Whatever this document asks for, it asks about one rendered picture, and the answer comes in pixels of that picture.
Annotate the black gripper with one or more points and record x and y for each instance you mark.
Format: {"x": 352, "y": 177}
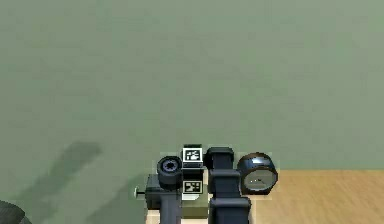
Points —
{"x": 169, "y": 170}

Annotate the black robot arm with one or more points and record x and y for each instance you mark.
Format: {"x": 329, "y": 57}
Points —
{"x": 228, "y": 185}

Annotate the olive green tissue box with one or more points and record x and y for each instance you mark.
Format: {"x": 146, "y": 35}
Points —
{"x": 196, "y": 208}

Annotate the black round alarm clock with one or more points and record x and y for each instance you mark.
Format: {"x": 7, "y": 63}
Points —
{"x": 258, "y": 178}

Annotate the black round object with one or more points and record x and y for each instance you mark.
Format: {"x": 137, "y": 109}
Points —
{"x": 10, "y": 215}

